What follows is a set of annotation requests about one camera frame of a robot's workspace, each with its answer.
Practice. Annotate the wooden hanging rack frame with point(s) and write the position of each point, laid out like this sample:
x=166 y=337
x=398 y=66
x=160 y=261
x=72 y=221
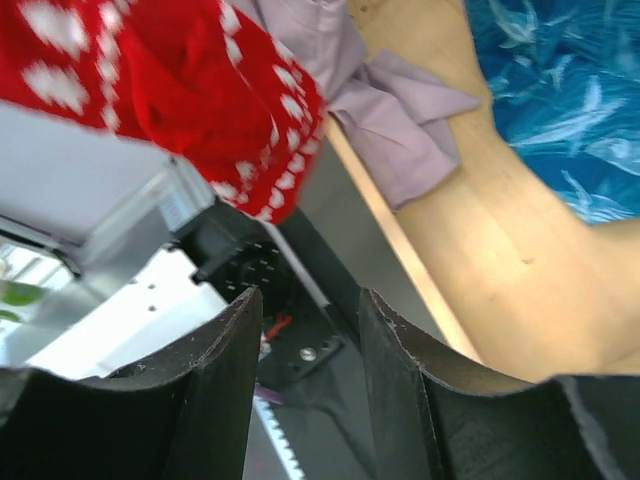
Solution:
x=511 y=275

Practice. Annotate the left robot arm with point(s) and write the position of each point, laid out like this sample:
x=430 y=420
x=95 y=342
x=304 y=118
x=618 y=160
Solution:
x=152 y=293

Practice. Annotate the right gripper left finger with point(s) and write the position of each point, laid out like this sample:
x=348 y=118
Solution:
x=180 y=413

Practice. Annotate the red christmas sock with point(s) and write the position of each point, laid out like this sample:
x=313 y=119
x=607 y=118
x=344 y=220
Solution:
x=199 y=79

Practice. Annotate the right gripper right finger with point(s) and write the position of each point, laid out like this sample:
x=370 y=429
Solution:
x=437 y=414

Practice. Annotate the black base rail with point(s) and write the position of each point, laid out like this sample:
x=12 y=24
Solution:
x=320 y=422

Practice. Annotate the mauve grey cloth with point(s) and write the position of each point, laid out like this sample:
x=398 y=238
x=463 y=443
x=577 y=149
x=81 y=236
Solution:
x=394 y=114

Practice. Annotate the blue leaf-pattern cloth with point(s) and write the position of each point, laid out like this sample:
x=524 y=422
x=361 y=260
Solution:
x=564 y=76

